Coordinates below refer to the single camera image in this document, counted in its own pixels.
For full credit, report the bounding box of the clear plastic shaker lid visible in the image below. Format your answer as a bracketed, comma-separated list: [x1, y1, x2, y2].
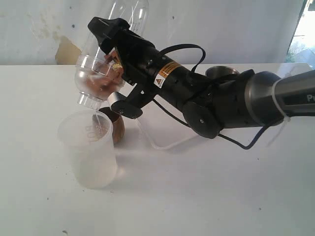
[74, 56, 125, 111]

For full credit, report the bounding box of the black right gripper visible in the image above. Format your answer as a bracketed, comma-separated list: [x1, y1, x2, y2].
[88, 16, 168, 109]

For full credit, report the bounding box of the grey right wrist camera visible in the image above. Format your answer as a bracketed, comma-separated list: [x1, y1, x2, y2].
[107, 91, 143, 119]

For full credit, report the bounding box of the frosted plastic container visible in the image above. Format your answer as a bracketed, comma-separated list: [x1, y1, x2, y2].
[57, 110, 118, 189]

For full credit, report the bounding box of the stainless steel cup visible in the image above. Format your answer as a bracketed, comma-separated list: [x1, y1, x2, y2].
[205, 65, 239, 79]

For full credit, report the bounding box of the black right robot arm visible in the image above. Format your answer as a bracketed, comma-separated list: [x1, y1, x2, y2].
[88, 17, 315, 139]

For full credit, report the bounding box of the white zip tie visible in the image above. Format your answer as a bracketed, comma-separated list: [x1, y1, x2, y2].
[265, 65, 311, 148]

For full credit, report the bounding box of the clear plastic shaker cup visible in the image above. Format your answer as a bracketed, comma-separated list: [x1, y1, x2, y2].
[78, 0, 151, 74]

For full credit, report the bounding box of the brown wooden cup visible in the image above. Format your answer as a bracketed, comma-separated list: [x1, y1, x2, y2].
[99, 107, 125, 145]

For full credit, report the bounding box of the white rectangular tray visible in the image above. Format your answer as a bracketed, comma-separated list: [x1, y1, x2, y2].
[137, 102, 197, 149]

